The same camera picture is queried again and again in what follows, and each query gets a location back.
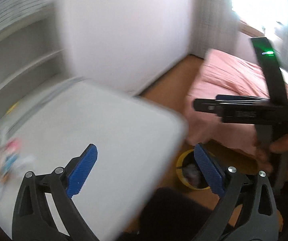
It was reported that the black yellow trash bin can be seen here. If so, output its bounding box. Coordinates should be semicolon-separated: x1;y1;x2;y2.
175;149;210;190

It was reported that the person's right hand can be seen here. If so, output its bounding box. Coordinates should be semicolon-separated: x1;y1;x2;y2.
253;132;288;181

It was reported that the pink bed blanket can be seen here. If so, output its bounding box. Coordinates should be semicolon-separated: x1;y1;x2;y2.
183;48;288;161

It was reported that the white desk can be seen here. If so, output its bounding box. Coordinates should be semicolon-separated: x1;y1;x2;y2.
0;78;187;240

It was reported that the red pink small box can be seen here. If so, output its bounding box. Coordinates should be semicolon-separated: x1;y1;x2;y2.
5;138;21;155

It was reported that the grey curtain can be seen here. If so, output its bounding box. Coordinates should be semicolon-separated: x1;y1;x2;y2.
190;0;239;58

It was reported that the grey desk hutch shelf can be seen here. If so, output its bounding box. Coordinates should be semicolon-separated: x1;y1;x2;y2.
0;0;71;119

